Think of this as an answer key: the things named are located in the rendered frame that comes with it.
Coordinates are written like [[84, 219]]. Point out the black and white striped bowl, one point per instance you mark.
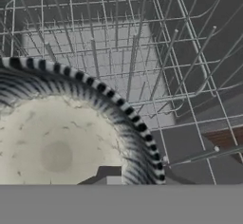
[[63, 133]]

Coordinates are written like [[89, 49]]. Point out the grey dishwasher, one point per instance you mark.
[[186, 158]]

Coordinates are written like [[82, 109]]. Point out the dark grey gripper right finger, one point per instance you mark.
[[172, 177]]

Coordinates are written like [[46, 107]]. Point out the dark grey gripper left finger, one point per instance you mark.
[[110, 173]]

